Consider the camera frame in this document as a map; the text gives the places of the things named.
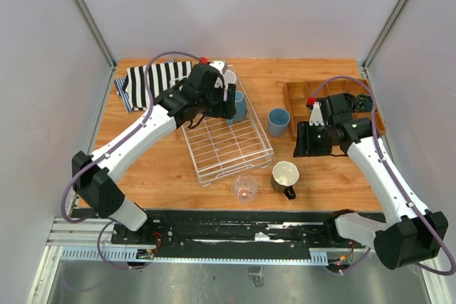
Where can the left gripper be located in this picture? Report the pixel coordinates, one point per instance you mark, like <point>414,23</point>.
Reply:
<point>225,109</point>

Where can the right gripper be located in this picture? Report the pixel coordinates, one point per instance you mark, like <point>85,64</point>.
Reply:
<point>304,146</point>

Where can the blue floral mug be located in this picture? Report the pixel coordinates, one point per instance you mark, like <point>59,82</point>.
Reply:
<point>240,104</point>

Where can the black white-lined mug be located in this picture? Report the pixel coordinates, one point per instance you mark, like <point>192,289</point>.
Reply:
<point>283,178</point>

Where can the lilac grey mug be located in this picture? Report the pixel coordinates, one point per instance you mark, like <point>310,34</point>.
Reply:
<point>230,77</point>

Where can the plain blue cup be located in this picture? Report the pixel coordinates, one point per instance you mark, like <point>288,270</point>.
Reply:
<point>278,120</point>

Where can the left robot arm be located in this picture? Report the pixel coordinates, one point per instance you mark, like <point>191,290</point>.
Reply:
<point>204,92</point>

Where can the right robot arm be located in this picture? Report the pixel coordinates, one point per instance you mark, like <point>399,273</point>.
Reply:
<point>410,233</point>

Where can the wooden compartment tray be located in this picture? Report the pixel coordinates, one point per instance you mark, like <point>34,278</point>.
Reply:
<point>296,95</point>

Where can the clear glass cup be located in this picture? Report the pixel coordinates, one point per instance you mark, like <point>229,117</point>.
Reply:
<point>245,187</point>

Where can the black white striped cloth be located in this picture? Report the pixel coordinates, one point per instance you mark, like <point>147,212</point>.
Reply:
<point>156,83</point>

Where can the dark coiled item right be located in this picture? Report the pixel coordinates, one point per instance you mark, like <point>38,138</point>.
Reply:
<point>364,103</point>

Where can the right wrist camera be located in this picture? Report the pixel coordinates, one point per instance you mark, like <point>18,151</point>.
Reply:
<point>316,118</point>

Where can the white wire dish rack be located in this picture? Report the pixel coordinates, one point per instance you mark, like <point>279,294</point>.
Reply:
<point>219,150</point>

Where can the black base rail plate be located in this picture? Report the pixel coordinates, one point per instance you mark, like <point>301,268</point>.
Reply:
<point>247,235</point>

